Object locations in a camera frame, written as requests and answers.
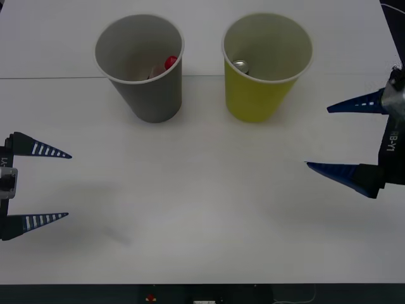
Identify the grey plastic waste bin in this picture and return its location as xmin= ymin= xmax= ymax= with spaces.
xmin=94 ymin=13 xmax=185 ymax=124

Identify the silver drink can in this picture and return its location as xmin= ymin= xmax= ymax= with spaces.
xmin=232 ymin=59 xmax=251 ymax=76

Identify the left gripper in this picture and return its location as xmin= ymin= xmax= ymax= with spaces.
xmin=0 ymin=131 xmax=73 ymax=242

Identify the yellow-green plastic waste bin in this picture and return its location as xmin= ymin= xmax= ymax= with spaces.
xmin=221 ymin=12 xmax=314 ymax=124

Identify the clear bottle with red cap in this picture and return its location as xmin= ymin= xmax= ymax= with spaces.
xmin=146 ymin=55 xmax=179 ymax=80

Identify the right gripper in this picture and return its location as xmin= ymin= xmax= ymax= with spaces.
xmin=304 ymin=88 xmax=405 ymax=200

